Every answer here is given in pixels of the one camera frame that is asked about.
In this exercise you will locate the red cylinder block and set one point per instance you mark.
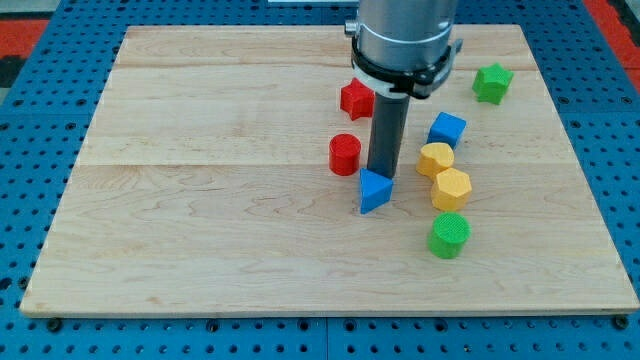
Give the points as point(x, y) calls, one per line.
point(344, 154)

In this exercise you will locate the red star block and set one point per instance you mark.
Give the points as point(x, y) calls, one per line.
point(357, 100)

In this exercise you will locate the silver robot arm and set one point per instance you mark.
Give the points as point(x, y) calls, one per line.
point(401, 48)

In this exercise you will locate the yellow heart block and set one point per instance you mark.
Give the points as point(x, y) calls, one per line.
point(434, 158)

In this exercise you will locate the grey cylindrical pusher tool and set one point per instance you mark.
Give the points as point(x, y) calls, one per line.
point(387, 129)

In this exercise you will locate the green star block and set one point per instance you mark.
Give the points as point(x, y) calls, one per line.
point(491, 83)

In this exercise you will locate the light wooden board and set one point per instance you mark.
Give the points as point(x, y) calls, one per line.
point(202, 189)

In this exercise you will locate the blue cube block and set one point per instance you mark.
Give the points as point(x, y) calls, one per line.
point(446, 128)

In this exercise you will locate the green cylinder block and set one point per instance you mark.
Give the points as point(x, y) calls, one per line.
point(448, 235)

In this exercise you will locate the yellow hexagon block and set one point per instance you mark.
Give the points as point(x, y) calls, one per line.
point(451, 190)

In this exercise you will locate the blue triangle block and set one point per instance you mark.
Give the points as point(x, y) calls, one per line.
point(375, 190)

